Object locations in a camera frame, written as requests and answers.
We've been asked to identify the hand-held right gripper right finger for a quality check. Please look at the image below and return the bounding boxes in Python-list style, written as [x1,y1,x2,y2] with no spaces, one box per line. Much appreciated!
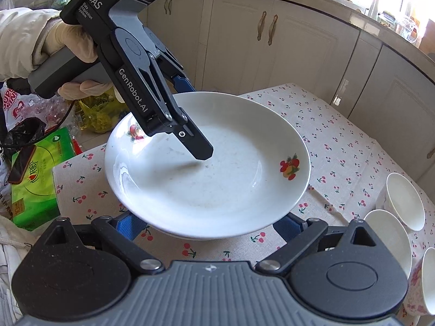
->
[256,213,378,276]

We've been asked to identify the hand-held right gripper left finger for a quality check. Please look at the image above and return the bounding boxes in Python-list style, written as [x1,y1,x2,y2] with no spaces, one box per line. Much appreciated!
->
[42,211,164,274]

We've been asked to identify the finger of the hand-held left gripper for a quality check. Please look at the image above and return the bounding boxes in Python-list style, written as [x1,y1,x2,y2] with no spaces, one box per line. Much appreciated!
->
[144,28,195,93]
[138,49,215,161]

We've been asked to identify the plain white bowl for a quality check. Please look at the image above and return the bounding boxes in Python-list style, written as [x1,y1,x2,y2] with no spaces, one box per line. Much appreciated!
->
[385,173,426,232]

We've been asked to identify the small white pink-flower bowl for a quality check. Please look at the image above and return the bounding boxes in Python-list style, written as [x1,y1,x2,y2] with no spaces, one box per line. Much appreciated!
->
[403,247,435,317]

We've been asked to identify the person's left forearm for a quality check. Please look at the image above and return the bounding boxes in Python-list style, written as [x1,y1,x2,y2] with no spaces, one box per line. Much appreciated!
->
[0,8,63,83]

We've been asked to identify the person's left hand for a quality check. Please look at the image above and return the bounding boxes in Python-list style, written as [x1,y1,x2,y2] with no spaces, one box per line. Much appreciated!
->
[37,21,125,104]

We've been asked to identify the yellow plastic bag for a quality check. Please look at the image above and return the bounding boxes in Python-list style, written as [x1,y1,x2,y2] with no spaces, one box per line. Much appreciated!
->
[73,97,128,134]

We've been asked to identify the cherry-print tablecloth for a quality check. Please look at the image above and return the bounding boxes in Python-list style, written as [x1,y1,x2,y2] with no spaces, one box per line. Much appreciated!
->
[51,82,435,269]

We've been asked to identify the green tissue pack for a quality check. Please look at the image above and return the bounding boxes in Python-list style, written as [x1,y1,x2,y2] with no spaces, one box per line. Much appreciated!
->
[10,127,75,231]

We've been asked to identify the black phone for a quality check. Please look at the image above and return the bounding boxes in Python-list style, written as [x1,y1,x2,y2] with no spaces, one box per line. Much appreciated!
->
[7,144,37,184]

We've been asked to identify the white cloth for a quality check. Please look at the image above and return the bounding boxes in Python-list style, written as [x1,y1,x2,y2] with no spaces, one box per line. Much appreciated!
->
[0,215,36,326]

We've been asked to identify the red printed plastic bag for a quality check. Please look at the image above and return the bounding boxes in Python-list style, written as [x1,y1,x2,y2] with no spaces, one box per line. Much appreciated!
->
[0,81,36,133]

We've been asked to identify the black plastic bag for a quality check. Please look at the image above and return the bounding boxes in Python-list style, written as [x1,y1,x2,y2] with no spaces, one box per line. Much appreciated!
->
[4,118,46,150]

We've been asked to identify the glass jar with lid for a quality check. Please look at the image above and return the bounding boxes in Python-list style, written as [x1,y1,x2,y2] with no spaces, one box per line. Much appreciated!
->
[379,10,396,28]

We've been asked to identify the glass teapot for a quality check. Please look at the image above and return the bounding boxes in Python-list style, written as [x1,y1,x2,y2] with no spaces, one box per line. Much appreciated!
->
[396,14,421,43]

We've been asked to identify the black cable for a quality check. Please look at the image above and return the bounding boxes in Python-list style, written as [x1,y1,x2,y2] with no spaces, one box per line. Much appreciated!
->
[60,99,78,134]

